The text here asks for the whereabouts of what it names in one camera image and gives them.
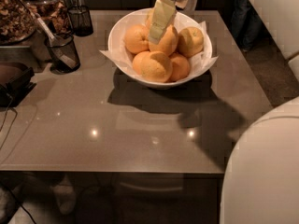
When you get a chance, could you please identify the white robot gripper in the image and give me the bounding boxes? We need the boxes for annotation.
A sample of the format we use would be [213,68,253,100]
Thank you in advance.
[149,0,197,44]

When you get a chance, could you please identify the front large orange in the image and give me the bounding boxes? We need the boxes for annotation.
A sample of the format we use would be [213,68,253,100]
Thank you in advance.
[140,51,173,83]

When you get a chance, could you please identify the white ceramic bowl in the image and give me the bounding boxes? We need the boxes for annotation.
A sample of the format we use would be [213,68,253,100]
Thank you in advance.
[107,7,214,90]

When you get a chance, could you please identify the black mesh cup near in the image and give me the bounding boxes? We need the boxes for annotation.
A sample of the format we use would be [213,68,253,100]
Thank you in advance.
[44,34,80,73]

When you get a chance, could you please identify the white paper bowl liner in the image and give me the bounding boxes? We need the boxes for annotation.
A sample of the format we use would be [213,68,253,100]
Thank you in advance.
[99,13,219,81]

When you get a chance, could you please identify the black mesh cup far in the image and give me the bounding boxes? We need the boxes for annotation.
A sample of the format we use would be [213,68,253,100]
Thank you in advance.
[68,6,93,36]

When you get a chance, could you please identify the dark brown appliance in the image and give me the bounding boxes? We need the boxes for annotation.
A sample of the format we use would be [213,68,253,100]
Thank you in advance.
[0,62,35,107]

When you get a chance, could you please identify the front left hidden orange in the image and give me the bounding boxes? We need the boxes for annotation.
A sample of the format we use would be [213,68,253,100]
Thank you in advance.
[132,50,149,75]

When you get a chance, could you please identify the person in dark jeans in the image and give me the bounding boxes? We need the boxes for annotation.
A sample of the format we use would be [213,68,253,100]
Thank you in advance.
[230,0,263,52]

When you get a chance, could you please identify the black cable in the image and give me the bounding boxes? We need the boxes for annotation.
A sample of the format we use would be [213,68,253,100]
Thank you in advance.
[0,91,19,151]

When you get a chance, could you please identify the glass jar of snacks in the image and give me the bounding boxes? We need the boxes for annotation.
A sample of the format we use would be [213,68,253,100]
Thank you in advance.
[0,0,36,46]

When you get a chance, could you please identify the black mesh cup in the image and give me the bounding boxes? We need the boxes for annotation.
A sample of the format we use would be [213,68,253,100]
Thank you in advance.
[68,6,93,36]
[44,34,80,73]

